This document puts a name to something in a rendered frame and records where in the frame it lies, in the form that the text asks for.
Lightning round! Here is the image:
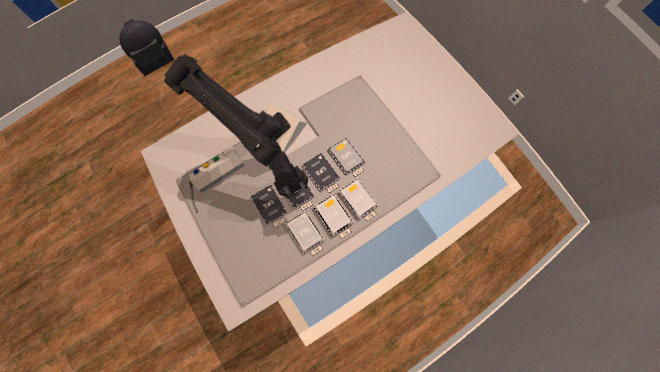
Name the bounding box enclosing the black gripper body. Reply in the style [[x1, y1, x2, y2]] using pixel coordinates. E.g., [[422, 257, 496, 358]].
[[274, 166, 308, 191]]

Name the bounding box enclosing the grey operator panel with coloured keys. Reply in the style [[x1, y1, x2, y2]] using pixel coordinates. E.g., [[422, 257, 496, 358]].
[[189, 147, 245, 213]]

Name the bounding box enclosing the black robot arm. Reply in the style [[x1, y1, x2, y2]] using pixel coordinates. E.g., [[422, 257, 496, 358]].
[[164, 54, 302, 194]]

